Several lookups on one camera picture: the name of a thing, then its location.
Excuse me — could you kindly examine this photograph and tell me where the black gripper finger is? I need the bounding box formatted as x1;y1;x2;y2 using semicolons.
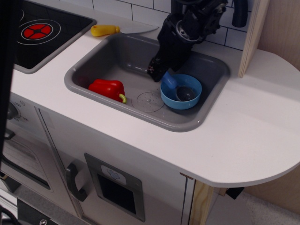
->
147;57;169;82
170;60;187;72

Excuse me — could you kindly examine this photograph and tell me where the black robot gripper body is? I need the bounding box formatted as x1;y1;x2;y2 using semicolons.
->
153;0;228;68

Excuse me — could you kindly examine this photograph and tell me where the blue handled grey spoon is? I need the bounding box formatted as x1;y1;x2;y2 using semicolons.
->
161;71;195;102

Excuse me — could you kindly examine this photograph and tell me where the blue plastic bowl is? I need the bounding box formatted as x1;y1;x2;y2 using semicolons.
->
160;74;202;110

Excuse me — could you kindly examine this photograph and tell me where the grey plastic sink basin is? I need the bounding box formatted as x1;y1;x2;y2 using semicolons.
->
64;34;230;132

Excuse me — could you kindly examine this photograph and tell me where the black toy faucet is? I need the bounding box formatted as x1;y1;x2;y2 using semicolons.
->
171;0;183;14

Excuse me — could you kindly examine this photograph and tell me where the red toy bell pepper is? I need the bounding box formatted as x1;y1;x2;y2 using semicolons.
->
88;79;127;104

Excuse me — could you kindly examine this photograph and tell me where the light wooden side panel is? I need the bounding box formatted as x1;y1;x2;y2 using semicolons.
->
238;0;270;78

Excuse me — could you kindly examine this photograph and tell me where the black toy stovetop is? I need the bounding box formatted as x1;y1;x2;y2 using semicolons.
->
14;0;96;74

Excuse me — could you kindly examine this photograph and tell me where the grey ice dispenser panel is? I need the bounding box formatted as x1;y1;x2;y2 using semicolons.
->
84;153;146;222

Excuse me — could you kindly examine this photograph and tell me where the grey oven knob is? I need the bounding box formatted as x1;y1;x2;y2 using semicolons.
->
7;102;19;120

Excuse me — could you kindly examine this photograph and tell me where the yellow handled toy knife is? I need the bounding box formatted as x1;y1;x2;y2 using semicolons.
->
90;25;158;37

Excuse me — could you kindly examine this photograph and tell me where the dark grey cabinet handle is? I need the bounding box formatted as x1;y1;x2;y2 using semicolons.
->
65;163;87;202

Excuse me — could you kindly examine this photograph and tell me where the grey oven door handle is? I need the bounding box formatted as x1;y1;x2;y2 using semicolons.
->
4;129;15;140

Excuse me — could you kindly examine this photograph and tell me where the black cable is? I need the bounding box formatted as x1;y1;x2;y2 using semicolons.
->
0;206;21;225

